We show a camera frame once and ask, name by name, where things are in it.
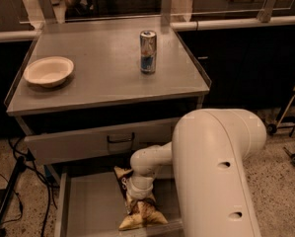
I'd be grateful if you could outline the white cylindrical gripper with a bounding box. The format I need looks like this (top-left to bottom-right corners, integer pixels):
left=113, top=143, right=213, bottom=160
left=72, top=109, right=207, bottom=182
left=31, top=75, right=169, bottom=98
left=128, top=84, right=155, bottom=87
left=127, top=176, right=153, bottom=199

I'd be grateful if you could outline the brown sea salt chip bag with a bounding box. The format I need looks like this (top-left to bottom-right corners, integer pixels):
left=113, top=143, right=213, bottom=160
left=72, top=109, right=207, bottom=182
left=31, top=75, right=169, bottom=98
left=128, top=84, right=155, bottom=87
left=113, top=166, right=168, bottom=231

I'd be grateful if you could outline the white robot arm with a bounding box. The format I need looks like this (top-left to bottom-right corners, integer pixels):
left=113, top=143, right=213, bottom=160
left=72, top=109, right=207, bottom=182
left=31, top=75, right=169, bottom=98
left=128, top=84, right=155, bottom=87
left=127, top=109, right=266, bottom=237

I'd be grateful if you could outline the grey top drawer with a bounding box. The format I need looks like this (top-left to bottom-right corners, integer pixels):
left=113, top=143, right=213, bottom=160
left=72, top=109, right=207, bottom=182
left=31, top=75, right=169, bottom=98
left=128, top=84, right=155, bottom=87
left=25, top=118, right=179, bottom=165

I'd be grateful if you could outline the grey open middle drawer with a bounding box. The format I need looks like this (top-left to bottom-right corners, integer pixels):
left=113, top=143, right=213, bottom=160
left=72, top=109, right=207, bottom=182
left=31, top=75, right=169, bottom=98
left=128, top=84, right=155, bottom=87
left=54, top=163, right=184, bottom=237

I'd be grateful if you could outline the grey metal drawer cabinet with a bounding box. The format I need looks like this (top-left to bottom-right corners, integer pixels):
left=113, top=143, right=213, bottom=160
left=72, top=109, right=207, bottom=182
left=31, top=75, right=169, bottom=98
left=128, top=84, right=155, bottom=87
left=3, top=16, right=212, bottom=170

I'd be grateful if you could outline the black tripod leg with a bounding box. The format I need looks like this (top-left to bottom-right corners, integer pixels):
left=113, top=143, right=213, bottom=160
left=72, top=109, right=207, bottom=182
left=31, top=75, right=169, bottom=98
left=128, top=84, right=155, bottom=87
left=0, top=156, right=25, bottom=224

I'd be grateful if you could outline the white paper bowl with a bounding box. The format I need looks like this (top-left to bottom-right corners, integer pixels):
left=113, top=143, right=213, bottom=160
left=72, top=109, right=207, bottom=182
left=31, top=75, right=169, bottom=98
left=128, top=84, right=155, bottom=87
left=23, top=56, right=74, bottom=88

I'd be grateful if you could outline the silver blue energy drink can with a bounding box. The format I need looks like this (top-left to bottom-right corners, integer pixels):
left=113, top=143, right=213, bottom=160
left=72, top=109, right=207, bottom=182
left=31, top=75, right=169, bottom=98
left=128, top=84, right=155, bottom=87
left=140, top=31, right=157, bottom=74

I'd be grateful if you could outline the black drawer handle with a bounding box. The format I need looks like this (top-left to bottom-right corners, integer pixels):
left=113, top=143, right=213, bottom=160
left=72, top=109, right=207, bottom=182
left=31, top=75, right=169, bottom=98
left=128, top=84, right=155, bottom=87
left=107, top=132, right=135, bottom=144

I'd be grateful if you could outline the black floor cable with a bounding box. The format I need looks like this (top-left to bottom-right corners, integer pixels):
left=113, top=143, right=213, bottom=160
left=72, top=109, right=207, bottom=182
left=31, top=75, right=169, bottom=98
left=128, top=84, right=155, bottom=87
left=0, top=136, right=60, bottom=237

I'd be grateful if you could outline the wheeled cart frame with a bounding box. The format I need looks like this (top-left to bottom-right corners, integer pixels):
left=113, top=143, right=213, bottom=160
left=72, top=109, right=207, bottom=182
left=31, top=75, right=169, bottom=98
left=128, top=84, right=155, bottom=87
left=265, top=86, right=295, bottom=167

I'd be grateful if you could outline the middle grey metal post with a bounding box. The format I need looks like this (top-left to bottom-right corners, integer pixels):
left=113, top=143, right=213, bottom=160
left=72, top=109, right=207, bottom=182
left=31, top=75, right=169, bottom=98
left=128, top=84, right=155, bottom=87
left=161, top=0, right=172, bottom=26

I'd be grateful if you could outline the grey metal post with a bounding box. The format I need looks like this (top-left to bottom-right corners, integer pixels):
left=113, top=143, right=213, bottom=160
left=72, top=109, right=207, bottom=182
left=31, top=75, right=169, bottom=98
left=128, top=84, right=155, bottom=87
left=37, top=0, right=57, bottom=24
left=257, top=0, right=276, bottom=23
left=161, top=0, right=172, bottom=26

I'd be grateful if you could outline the left grey metal post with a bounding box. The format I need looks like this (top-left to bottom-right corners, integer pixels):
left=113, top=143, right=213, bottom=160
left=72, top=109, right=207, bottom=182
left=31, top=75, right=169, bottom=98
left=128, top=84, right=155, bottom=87
left=37, top=0, right=57, bottom=24

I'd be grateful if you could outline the right grey metal post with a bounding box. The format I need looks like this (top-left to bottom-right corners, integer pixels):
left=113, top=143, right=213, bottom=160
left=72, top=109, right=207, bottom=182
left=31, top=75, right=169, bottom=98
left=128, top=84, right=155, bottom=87
left=257, top=0, right=276, bottom=23

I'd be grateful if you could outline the white horizontal rail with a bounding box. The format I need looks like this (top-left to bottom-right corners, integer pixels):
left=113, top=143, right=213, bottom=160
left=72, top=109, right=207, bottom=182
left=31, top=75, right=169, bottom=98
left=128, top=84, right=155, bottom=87
left=171, top=16, right=295, bottom=32

